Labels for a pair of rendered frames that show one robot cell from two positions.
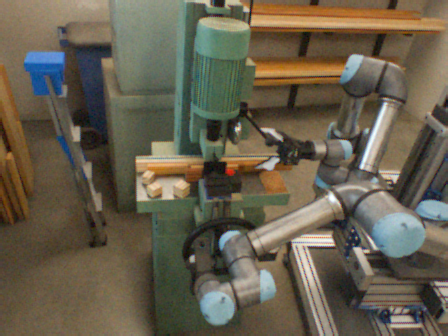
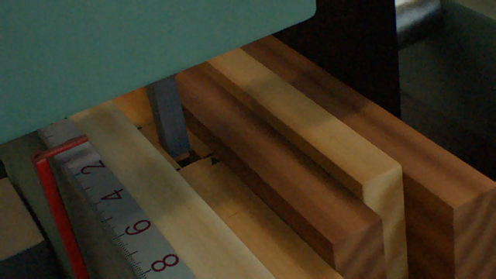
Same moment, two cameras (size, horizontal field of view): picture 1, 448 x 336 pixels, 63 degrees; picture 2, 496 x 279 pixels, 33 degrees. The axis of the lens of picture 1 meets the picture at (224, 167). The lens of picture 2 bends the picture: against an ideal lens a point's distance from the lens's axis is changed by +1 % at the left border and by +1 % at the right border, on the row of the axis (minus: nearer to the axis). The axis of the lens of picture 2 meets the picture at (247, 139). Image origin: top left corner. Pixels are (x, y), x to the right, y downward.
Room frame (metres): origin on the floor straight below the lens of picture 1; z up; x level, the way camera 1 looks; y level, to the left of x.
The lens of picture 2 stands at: (1.24, 0.33, 1.12)
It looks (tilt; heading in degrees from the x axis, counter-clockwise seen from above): 34 degrees down; 262
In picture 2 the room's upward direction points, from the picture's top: 10 degrees counter-clockwise
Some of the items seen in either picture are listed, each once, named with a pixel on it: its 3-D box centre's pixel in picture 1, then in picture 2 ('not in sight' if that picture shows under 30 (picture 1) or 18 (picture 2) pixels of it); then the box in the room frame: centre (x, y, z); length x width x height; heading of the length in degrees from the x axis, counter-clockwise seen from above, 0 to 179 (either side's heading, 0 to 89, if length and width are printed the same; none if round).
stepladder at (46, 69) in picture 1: (73, 160); not in sight; (1.62, 0.83, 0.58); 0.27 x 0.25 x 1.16; 111
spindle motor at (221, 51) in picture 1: (219, 69); not in sight; (1.23, 0.06, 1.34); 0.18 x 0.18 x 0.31
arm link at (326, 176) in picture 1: (331, 173); not in sight; (1.16, -0.41, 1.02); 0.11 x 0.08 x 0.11; 68
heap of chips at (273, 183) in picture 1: (273, 178); not in sight; (1.22, -0.21, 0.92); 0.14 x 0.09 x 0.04; 16
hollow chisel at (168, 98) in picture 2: not in sight; (163, 94); (1.23, 0.06, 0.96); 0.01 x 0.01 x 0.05; 16
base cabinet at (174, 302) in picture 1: (196, 242); not in sight; (1.35, 0.09, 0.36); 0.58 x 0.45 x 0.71; 16
